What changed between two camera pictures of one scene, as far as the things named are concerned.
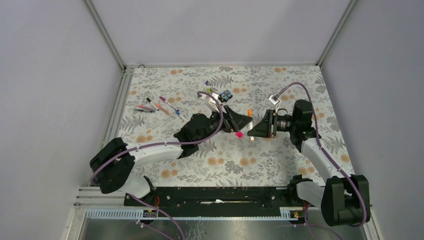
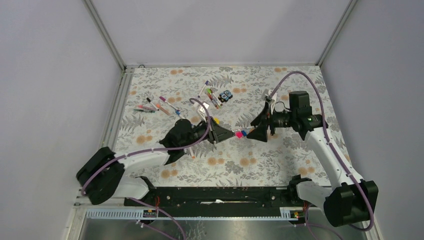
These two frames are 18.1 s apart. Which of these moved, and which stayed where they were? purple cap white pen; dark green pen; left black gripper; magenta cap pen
Moved: left black gripper
Stayed: purple cap white pen; magenta cap pen; dark green pen
